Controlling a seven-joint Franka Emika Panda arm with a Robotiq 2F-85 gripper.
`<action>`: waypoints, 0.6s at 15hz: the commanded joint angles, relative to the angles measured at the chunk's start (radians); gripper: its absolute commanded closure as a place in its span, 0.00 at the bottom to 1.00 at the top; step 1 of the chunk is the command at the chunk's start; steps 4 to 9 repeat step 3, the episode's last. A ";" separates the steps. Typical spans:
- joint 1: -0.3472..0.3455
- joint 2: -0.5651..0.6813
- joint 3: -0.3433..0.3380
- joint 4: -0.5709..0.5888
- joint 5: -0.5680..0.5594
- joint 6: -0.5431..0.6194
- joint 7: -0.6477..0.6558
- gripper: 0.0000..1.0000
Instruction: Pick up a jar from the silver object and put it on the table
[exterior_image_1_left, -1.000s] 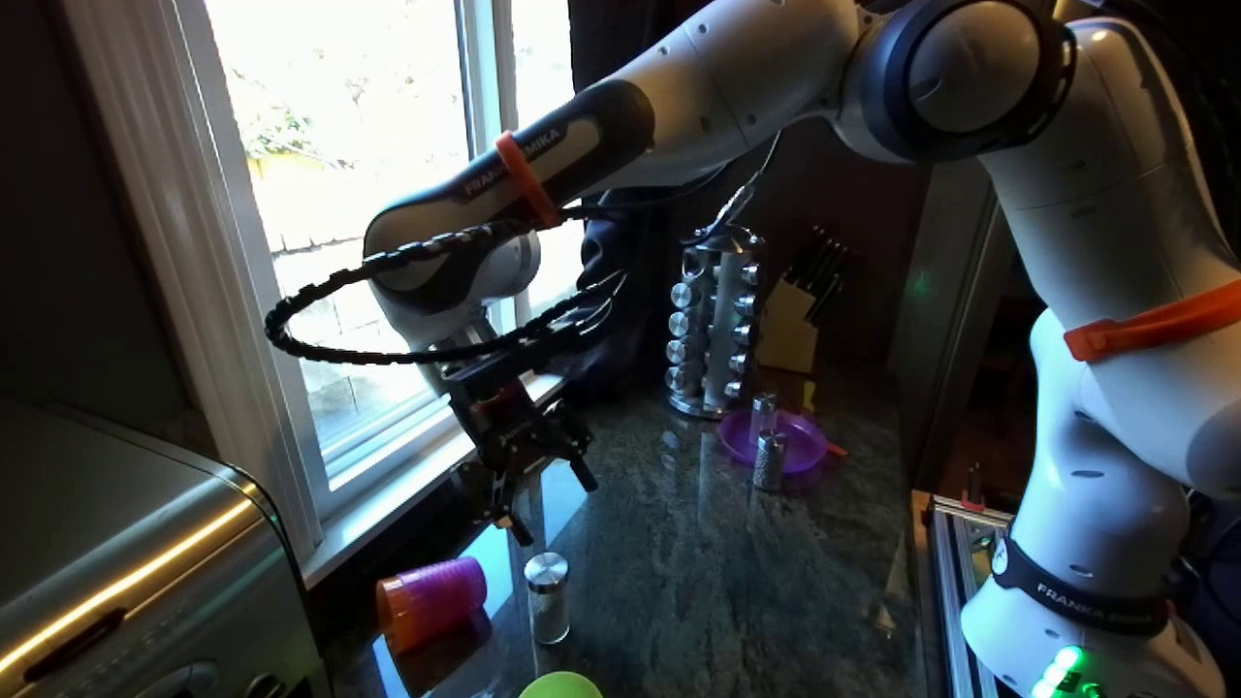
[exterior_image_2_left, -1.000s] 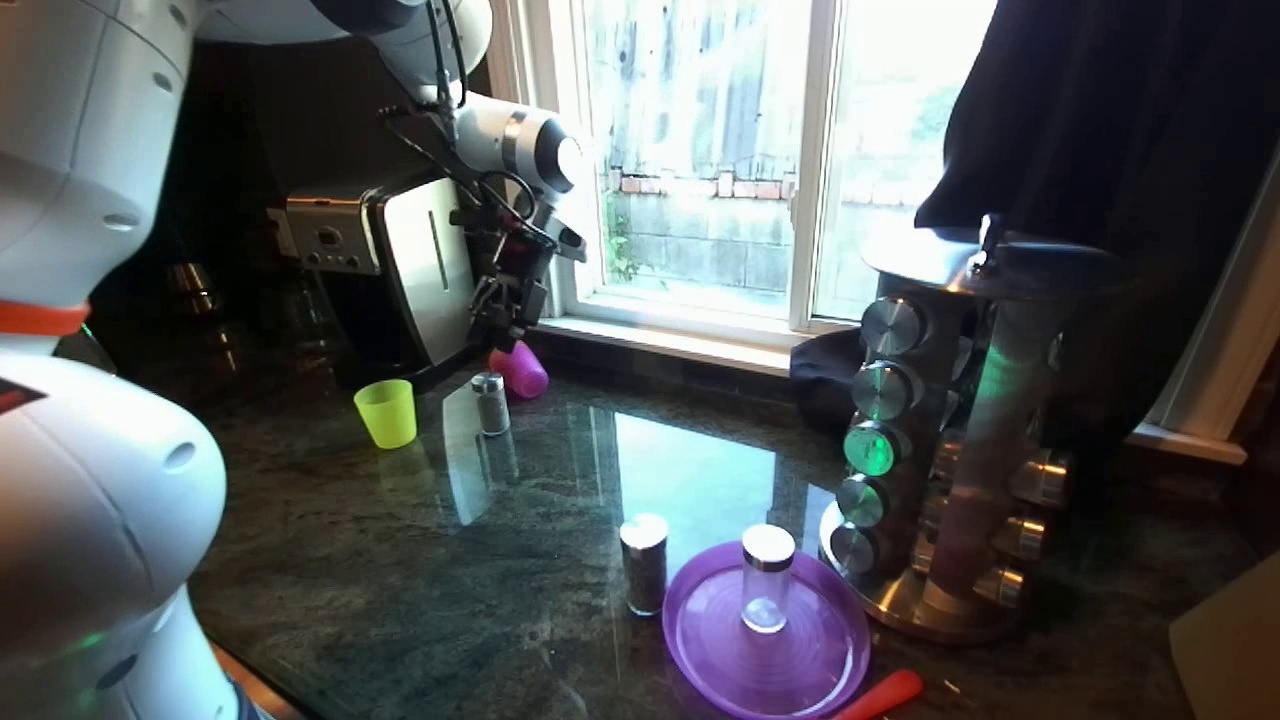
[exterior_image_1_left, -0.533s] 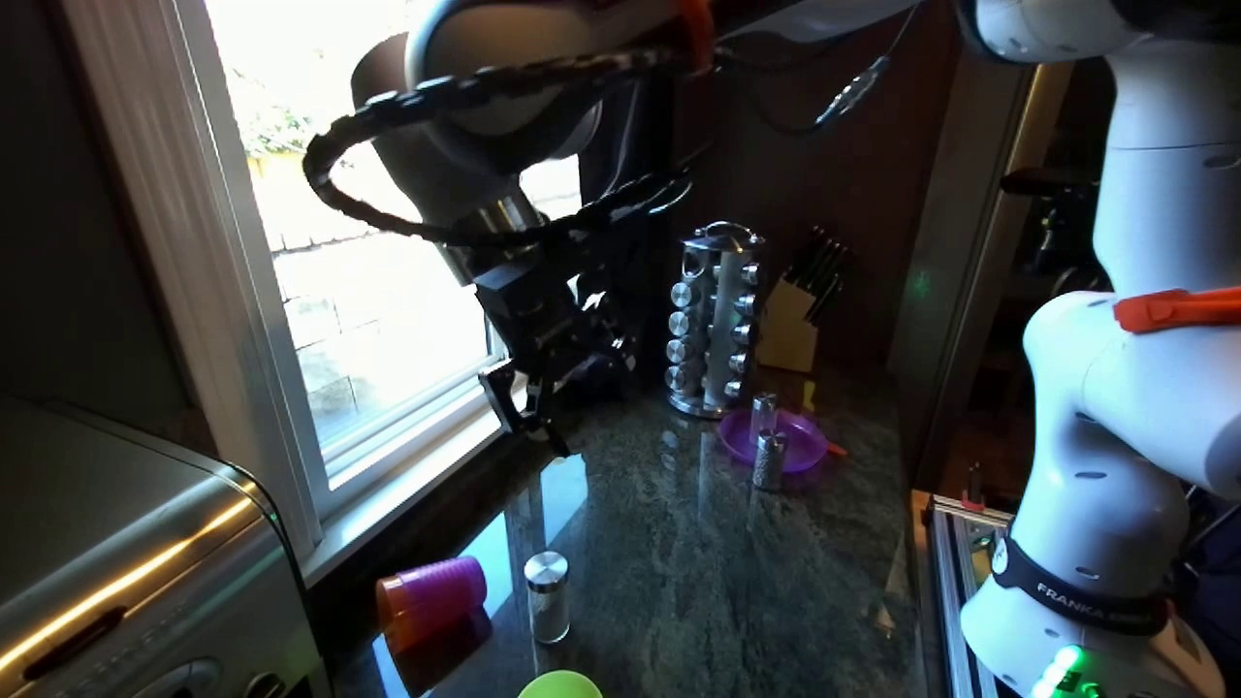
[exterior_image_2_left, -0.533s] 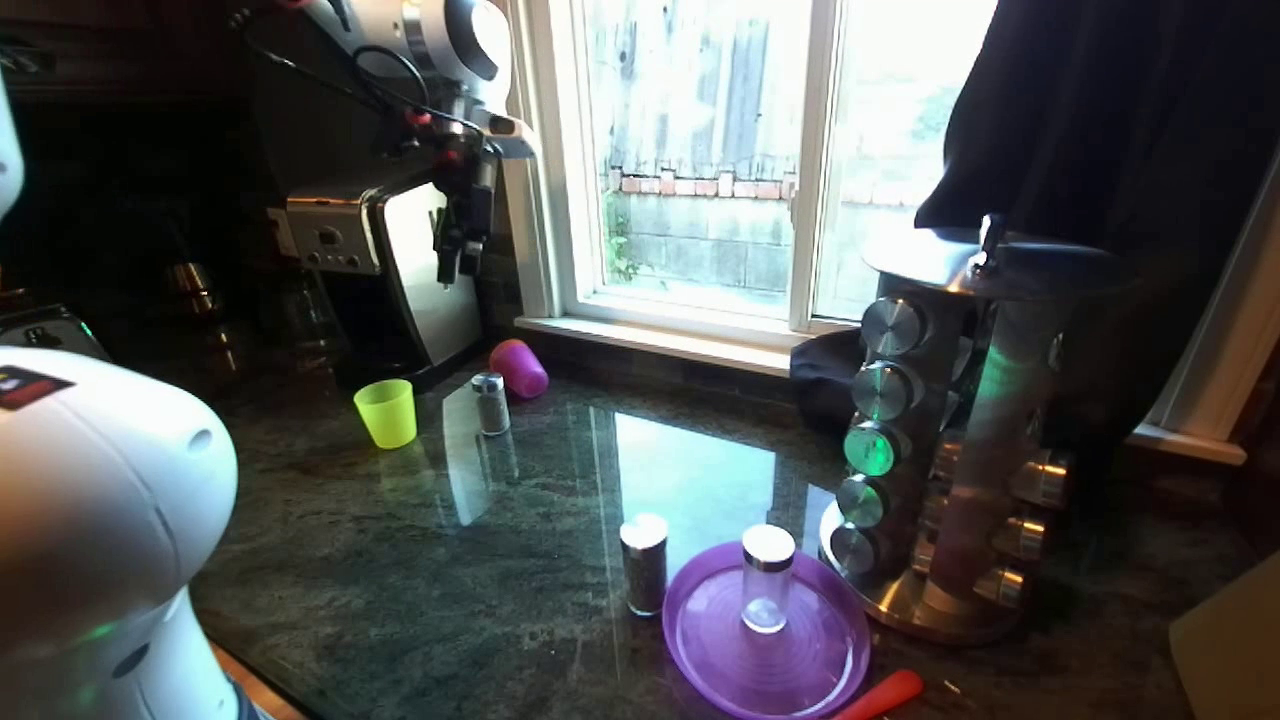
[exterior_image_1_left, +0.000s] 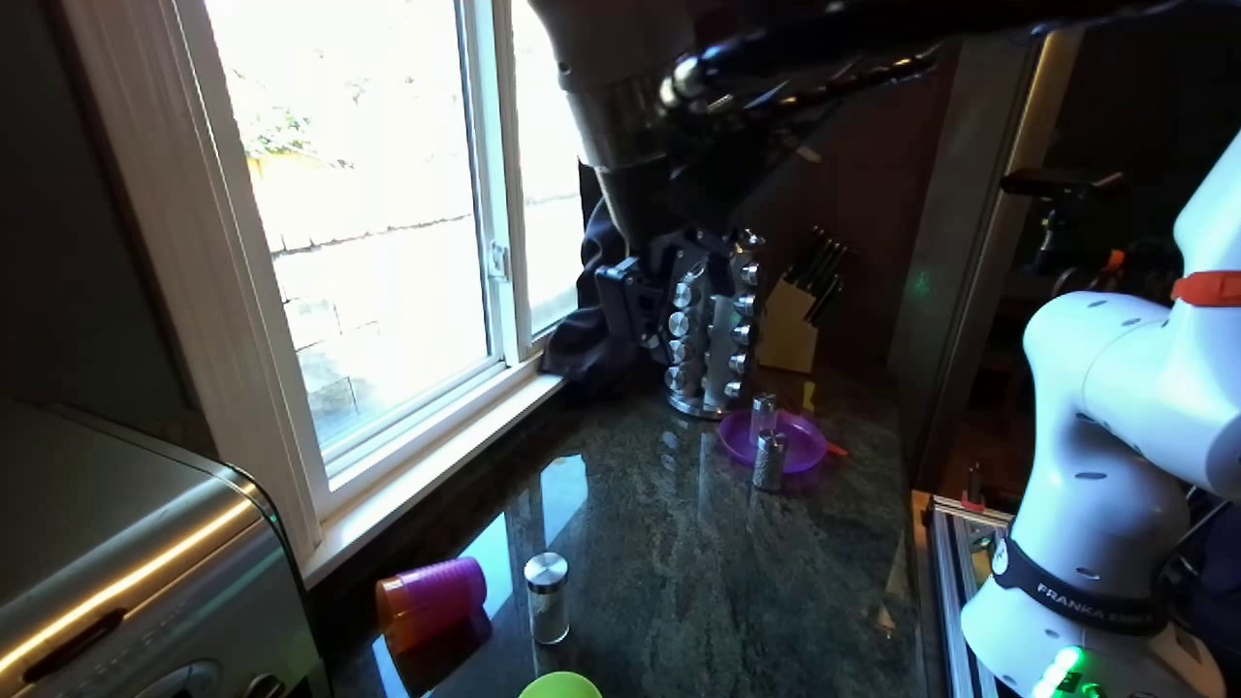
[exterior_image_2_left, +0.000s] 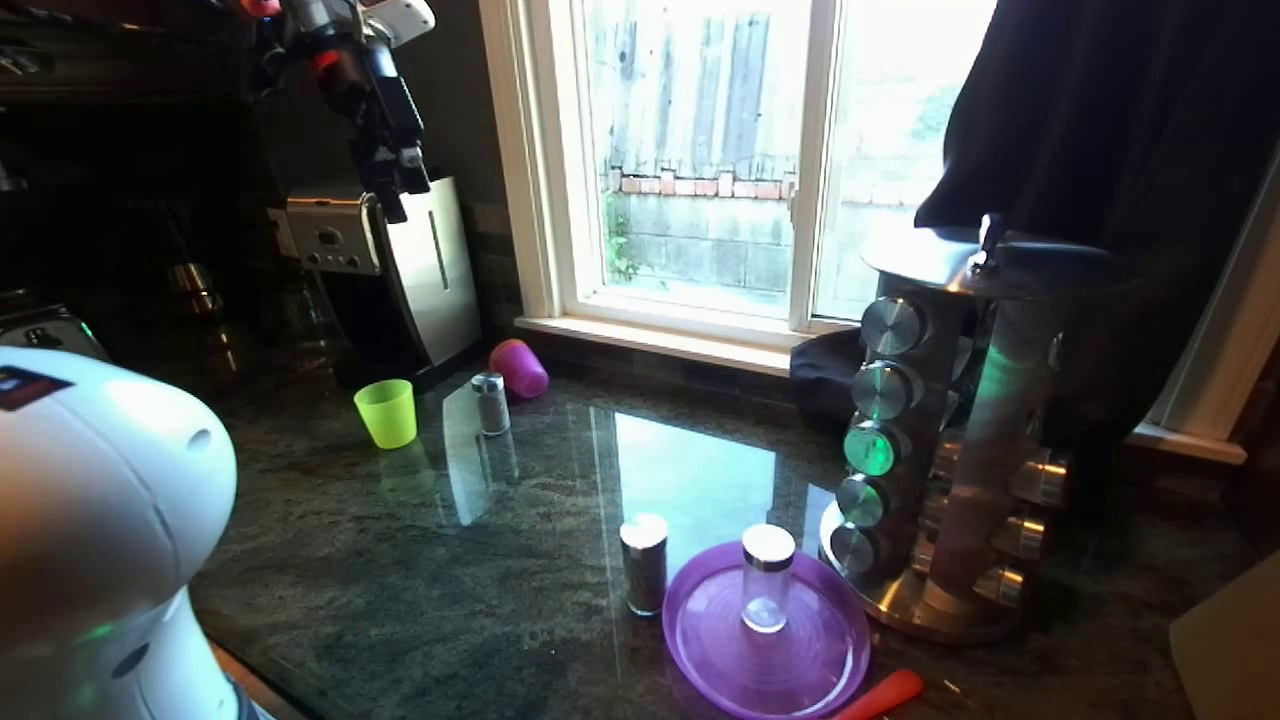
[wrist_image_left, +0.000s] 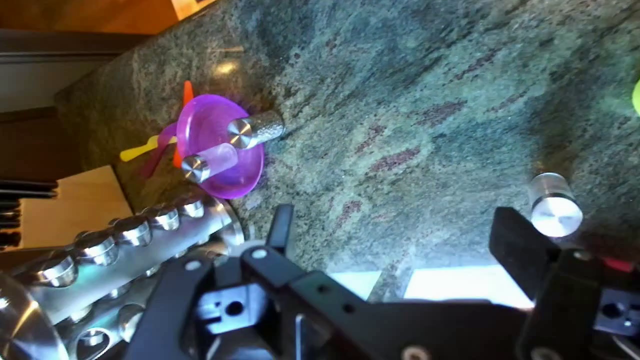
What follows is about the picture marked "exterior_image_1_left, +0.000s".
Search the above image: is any clear empty spice jar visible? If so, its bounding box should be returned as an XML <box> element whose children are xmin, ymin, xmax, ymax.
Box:
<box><xmin>744</xmin><ymin>393</ymin><xmax>784</xmax><ymax>442</ymax></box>

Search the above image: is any dark filled spice jar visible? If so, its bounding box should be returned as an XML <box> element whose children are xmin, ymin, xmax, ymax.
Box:
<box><xmin>750</xmin><ymin>431</ymin><xmax>792</xmax><ymax>499</ymax></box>

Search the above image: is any black fabric bag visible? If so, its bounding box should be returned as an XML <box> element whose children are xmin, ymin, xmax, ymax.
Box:
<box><xmin>541</xmin><ymin>201</ymin><xmax>679</xmax><ymax>397</ymax></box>

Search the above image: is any silver spice rack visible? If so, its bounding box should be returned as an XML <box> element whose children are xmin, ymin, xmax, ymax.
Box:
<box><xmin>658</xmin><ymin>224</ymin><xmax>771</xmax><ymax>426</ymax></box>

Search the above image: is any wooden knife block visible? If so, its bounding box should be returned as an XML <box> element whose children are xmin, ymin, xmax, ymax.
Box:
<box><xmin>753</xmin><ymin>228</ymin><xmax>847</xmax><ymax>382</ymax></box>

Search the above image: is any purple plastic plate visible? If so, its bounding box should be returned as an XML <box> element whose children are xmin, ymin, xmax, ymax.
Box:
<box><xmin>715</xmin><ymin>404</ymin><xmax>833</xmax><ymax>485</ymax></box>

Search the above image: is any magenta plastic cup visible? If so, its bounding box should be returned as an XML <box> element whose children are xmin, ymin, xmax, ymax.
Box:
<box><xmin>371</xmin><ymin>554</ymin><xmax>493</xmax><ymax>653</ymax></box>

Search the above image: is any lime green plastic cup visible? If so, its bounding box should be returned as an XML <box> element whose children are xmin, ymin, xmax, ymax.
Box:
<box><xmin>516</xmin><ymin>667</ymin><xmax>609</xmax><ymax>698</ymax></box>

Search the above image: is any tall grey metal panel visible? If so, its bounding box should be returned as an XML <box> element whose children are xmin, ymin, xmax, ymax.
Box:
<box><xmin>887</xmin><ymin>26</ymin><xmax>1078</xmax><ymax>473</ymax></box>

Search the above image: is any stainless steel toaster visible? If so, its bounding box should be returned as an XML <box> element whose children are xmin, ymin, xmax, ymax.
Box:
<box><xmin>0</xmin><ymin>397</ymin><xmax>330</xmax><ymax>698</ymax></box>

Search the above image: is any aluminium frame rail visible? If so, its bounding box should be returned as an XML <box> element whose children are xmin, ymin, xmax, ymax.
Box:
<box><xmin>926</xmin><ymin>493</ymin><xmax>1018</xmax><ymax>698</ymax></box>

